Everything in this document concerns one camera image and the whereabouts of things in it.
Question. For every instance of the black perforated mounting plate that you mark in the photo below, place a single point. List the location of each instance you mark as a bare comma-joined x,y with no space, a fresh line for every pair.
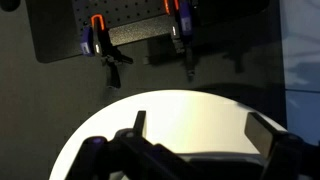
133,13

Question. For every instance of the black base mat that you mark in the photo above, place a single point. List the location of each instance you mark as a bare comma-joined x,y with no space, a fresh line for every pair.
53,33

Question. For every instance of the black round object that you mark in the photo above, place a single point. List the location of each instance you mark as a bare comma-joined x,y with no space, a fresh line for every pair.
8,4

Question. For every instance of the blue orange black bar clamp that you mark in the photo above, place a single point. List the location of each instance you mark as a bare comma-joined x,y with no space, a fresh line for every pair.
100,43
185,23

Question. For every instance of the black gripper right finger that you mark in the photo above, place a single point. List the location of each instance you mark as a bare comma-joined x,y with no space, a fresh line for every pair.
263,133

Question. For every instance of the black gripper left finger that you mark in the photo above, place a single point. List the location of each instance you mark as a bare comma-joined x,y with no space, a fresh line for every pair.
140,121

